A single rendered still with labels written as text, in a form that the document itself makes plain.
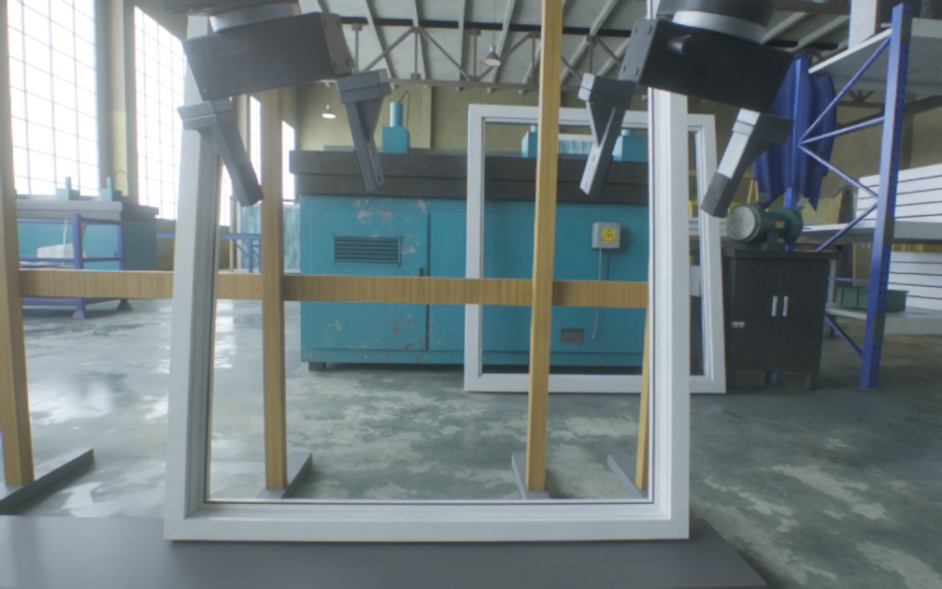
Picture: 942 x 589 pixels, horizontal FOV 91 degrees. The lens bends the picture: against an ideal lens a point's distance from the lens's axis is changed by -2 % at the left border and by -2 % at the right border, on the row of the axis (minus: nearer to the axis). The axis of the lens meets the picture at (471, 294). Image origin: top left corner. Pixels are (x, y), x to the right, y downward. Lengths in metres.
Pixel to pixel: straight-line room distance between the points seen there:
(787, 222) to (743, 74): 2.65
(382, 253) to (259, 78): 2.19
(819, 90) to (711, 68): 3.57
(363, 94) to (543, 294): 0.91
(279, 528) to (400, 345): 1.63
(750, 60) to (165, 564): 1.25
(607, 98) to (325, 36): 0.24
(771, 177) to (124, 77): 11.95
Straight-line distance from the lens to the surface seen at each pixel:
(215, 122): 0.52
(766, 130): 0.53
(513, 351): 2.71
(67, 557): 1.36
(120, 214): 7.17
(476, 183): 2.49
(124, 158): 12.62
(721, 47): 0.48
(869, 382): 3.37
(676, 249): 1.18
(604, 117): 0.47
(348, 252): 2.66
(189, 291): 1.19
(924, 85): 4.63
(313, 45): 0.46
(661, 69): 0.46
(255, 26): 0.48
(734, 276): 2.78
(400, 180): 2.62
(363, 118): 0.47
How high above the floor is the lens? 0.69
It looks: 5 degrees down
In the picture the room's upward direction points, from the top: 1 degrees clockwise
